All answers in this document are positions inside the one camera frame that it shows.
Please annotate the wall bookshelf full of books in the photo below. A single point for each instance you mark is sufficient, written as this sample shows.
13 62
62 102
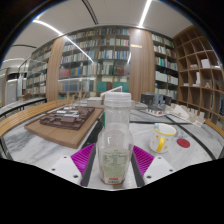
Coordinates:
106 60

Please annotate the brown model on wooden board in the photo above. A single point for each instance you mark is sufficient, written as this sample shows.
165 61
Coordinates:
63 128

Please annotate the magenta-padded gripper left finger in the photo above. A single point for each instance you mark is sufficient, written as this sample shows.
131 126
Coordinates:
83 156

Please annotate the clear plastic drink bottle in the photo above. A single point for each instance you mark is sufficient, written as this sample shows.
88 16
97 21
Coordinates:
115 146

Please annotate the white architectural model with ramp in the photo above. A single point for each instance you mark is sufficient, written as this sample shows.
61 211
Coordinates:
95 101

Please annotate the wooden cubby shelf unit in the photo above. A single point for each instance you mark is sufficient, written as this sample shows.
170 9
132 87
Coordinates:
200 76

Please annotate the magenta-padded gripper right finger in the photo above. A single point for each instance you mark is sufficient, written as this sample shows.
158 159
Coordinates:
143 160

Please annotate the ceiling strip lights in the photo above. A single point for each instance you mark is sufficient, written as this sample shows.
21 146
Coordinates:
145 13

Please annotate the dark grey architectural model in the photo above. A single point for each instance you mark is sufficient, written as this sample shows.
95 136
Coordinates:
155 99

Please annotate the flat round red coaster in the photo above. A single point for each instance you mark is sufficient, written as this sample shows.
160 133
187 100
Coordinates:
183 143

